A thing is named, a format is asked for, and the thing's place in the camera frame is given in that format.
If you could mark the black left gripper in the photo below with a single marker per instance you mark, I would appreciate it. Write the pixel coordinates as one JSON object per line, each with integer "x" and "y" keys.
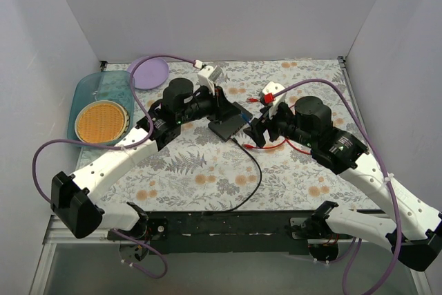
{"x": 220, "y": 102}

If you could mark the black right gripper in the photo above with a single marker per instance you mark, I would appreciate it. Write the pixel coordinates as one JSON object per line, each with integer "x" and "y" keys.
{"x": 273, "y": 123}

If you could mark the black network switch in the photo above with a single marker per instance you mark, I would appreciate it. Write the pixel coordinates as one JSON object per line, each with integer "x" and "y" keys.
{"x": 226, "y": 130}

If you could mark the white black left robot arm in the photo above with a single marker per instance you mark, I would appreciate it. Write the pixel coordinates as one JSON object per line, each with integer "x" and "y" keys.
{"x": 76, "y": 198}

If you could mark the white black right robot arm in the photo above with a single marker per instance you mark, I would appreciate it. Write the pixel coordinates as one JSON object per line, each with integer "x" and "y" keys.
{"x": 416, "y": 225}

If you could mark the floral patterned table mat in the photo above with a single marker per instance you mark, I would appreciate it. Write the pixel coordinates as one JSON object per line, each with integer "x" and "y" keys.
{"x": 198, "y": 171}

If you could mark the purple plastic plate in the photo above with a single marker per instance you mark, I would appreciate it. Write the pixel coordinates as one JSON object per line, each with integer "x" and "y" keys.
{"x": 151, "y": 74}

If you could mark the teal plastic tray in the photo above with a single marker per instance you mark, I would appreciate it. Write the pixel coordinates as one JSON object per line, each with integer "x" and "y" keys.
{"x": 110, "y": 86}

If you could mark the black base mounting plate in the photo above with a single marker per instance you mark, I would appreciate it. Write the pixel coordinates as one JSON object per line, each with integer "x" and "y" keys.
{"x": 185, "y": 232}

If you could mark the orange woven round coaster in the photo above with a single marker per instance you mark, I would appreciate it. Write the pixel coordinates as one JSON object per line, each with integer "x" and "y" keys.
{"x": 101, "y": 122}

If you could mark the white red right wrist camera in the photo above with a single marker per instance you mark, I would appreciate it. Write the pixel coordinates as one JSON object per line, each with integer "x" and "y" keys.
{"x": 271, "y": 96}

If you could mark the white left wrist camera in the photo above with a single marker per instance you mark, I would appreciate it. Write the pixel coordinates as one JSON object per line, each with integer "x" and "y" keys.
{"x": 207, "y": 74}

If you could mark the aluminium frame rail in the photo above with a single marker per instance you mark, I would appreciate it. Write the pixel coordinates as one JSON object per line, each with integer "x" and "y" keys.
{"x": 58, "y": 233}

